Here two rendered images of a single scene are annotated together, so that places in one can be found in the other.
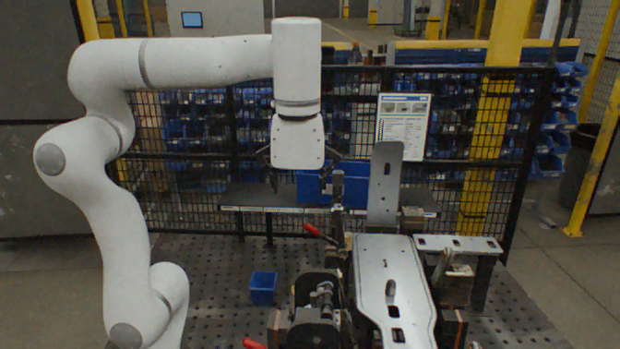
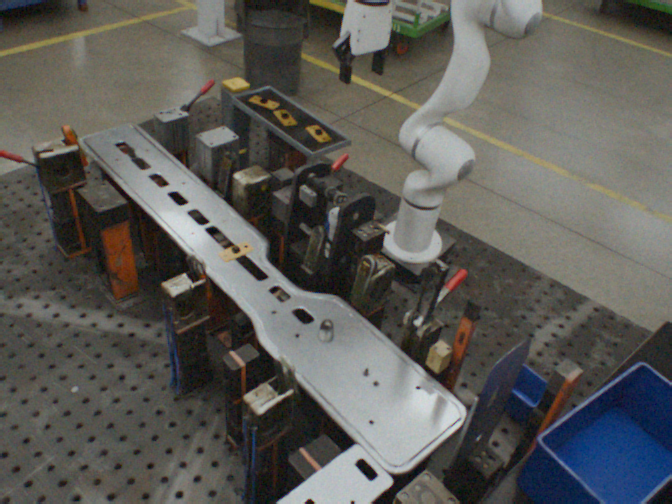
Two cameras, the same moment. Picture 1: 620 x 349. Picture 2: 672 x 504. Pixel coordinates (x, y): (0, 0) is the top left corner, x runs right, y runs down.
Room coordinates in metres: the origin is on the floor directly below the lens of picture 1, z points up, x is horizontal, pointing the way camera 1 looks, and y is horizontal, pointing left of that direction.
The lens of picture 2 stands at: (1.51, -0.91, 1.98)
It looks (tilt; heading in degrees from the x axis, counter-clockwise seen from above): 40 degrees down; 130
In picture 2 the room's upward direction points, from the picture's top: 7 degrees clockwise
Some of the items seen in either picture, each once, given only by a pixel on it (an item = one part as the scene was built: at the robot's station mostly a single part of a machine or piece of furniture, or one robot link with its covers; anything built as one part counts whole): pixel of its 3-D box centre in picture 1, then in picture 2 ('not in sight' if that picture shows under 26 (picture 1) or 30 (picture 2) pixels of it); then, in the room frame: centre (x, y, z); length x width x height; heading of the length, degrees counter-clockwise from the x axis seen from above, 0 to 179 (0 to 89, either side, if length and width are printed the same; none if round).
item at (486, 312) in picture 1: (482, 280); not in sight; (1.19, -0.64, 0.84); 0.11 x 0.06 x 0.29; 86
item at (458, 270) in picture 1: (449, 313); (265, 444); (0.99, -0.46, 0.87); 0.12 x 0.09 x 0.35; 86
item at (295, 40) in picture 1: (297, 58); not in sight; (0.73, 0.02, 1.70); 0.09 x 0.08 x 0.13; 174
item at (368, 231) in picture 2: not in sight; (358, 294); (0.83, -0.02, 0.91); 0.07 x 0.05 x 0.42; 86
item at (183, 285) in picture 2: not in sight; (189, 334); (0.64, -0.40, 0.87); 0.12 x 0.09 x 0.35; 86
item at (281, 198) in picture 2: not in sight; (289, 249); (0.58, -0.02, 0.89); 0.13 x 0.11 x 0.38; 86
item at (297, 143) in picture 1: (297, 137); (368, 21); (0.72, 0.02, 1.55); 0.10 x 0.07 x 0.11; 85
